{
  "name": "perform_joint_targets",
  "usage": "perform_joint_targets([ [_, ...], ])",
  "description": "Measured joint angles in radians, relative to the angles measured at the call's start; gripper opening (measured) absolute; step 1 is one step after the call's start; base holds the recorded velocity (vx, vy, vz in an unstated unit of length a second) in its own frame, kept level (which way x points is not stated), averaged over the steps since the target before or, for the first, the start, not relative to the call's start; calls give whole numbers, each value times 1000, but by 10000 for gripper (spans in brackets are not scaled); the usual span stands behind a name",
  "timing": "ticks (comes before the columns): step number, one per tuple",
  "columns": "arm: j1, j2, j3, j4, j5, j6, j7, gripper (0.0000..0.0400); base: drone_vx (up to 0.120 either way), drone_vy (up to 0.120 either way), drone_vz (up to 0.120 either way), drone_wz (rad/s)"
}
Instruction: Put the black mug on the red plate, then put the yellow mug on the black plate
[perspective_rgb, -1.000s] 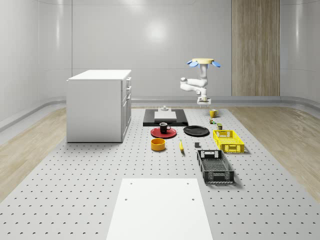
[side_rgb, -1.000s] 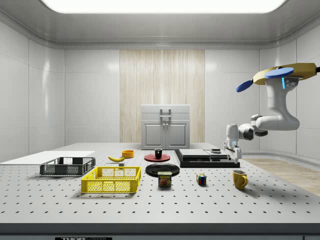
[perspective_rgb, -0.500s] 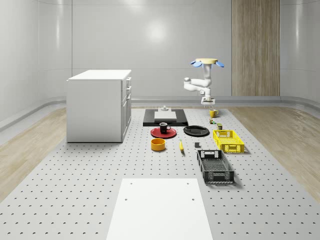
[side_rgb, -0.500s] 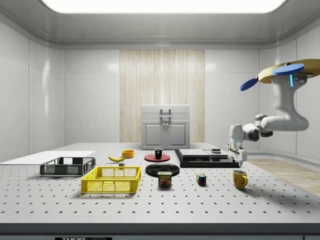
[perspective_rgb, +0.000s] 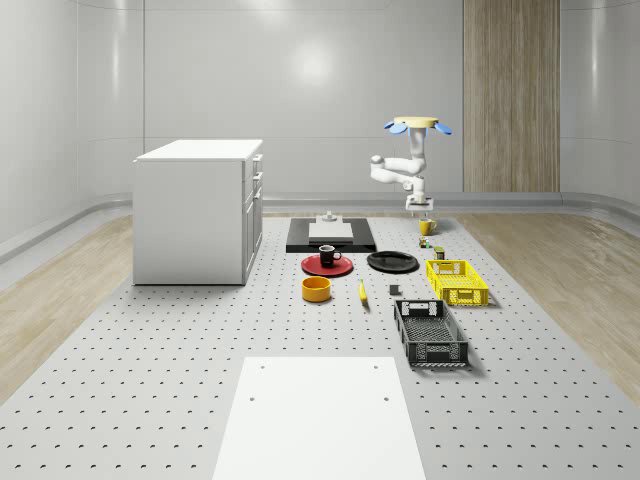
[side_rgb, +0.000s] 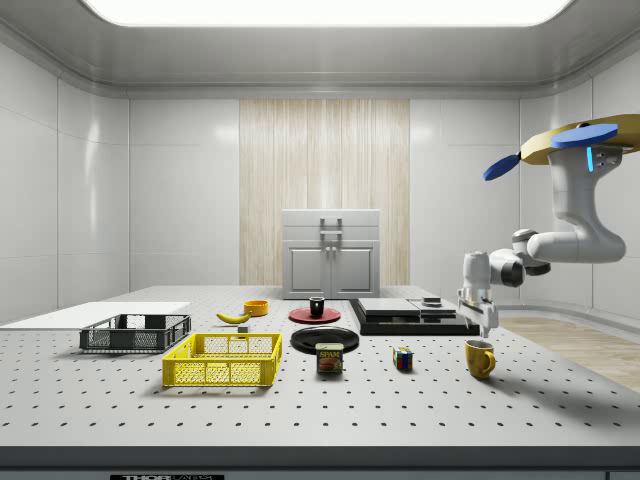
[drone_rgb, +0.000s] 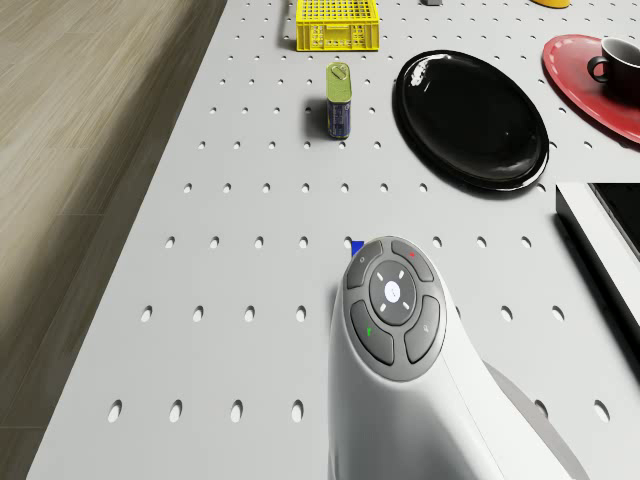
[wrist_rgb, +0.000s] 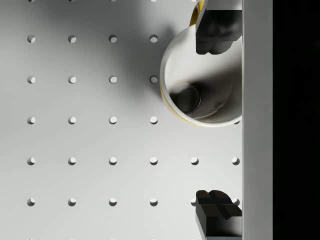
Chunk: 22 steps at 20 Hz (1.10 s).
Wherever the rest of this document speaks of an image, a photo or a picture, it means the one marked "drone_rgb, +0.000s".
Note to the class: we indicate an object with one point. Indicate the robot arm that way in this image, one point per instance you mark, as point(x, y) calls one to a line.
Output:
point(410, 420)

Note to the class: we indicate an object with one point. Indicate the puzzle cube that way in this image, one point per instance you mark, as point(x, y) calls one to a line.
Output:
point(357, 248)

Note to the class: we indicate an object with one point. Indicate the flat-sided yellow can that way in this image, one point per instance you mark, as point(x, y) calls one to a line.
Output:
point(339, 100)

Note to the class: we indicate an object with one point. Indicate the black plate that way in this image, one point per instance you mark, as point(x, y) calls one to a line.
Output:
point(470, 120)

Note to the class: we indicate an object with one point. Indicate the yellow basket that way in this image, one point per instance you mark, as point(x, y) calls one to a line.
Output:
point(336, 36)

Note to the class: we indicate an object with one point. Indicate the grey cube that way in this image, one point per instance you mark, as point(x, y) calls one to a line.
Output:
point(432, 2)

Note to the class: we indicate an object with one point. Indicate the red plate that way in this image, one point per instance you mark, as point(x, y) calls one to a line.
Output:
point(570, 75)

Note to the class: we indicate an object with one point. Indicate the yellow bowl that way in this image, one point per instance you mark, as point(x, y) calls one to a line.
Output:
point(550, 2)

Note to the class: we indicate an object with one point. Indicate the black mug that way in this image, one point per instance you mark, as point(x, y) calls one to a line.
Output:
point(622, 62)

